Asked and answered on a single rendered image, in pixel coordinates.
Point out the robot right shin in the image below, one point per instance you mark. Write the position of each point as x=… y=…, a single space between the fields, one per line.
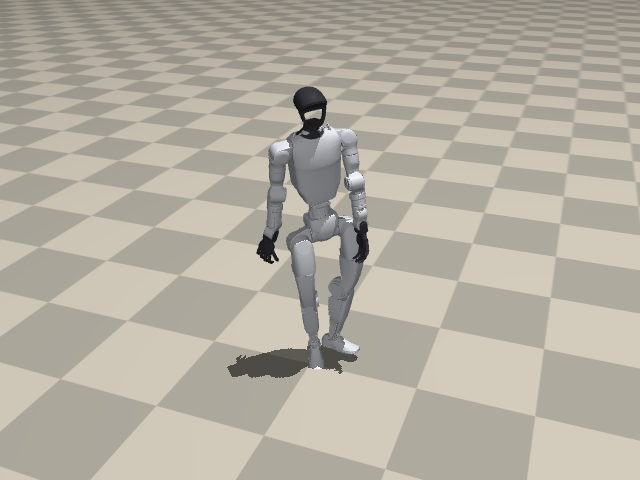
x=311 y=323

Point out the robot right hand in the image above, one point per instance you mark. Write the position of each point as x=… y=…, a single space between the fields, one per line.
x=266 y=246

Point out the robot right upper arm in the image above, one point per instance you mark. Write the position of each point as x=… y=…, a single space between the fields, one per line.
x=279 y=155

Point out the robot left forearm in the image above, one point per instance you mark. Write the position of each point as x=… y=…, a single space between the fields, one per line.
x=359 y=209

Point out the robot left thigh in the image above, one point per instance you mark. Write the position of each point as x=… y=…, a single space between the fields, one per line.
x=350 y=270

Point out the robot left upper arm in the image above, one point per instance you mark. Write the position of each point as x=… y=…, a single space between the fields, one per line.
x=354 y=180

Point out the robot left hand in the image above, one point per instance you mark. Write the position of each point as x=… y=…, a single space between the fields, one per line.
x=362 y=241

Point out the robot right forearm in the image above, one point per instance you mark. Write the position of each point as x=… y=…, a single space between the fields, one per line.
x=274 y=216

